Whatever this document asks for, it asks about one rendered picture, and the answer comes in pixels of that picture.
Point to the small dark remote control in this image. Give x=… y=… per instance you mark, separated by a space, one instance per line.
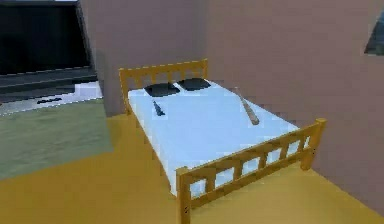
x=158 y=109

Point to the black pillow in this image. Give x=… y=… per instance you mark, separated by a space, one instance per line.
x=194 y=84
x=161 y=89

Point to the wooden baseball bat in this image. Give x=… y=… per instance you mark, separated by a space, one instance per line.
x=248 y=109

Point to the wooden bed with white mattress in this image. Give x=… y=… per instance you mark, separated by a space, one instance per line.
x=206 y=133

